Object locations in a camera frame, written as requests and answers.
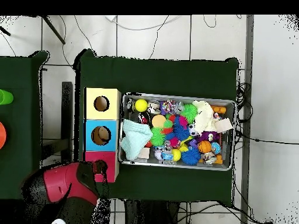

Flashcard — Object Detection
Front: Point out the wooden box with three holes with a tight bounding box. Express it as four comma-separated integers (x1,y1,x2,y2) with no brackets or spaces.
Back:
83,87,122,183

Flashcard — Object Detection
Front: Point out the clear mesh bin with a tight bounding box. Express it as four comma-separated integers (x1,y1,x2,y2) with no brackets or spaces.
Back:
118,92,237,172

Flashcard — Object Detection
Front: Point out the orange foam disc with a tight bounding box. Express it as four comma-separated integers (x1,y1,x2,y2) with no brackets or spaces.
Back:
151,114,167,129

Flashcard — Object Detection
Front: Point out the silver soda can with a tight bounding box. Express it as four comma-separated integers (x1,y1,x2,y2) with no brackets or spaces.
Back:
147,100,161,116

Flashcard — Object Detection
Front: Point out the mint green cloth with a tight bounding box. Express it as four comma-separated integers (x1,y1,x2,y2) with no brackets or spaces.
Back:
120,118,154,162

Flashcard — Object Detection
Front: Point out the yellow ball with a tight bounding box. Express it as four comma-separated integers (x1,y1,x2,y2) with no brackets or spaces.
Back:
134,98,148,113

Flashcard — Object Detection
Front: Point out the green spiky ball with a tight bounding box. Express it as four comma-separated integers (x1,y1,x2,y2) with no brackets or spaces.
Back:
181,103,199,123

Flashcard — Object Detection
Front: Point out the dark green table cloth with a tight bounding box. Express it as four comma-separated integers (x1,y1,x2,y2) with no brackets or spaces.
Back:
74,48,240,206
0,50,50,201

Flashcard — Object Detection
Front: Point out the blue spiky ball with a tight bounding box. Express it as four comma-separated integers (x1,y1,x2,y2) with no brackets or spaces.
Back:
181,146,201,166

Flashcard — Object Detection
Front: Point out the cream knitted cloth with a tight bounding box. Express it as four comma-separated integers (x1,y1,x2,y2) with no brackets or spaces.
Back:
192,100,220,136

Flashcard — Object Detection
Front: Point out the orange toy basketball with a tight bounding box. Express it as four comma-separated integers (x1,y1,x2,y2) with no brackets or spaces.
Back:
197,140,213,155

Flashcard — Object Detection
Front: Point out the plain wooden block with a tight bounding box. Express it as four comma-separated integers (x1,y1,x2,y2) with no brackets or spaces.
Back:
214,118,234,134

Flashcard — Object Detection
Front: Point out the black tripod leg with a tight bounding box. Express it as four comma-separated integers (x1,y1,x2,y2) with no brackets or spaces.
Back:
39,15,66,45

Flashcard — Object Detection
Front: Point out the green cup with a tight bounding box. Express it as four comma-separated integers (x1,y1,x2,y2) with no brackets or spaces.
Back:
0,88,15,106

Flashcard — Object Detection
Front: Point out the orange round object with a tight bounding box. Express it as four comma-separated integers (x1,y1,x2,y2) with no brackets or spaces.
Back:
0,121,8,150

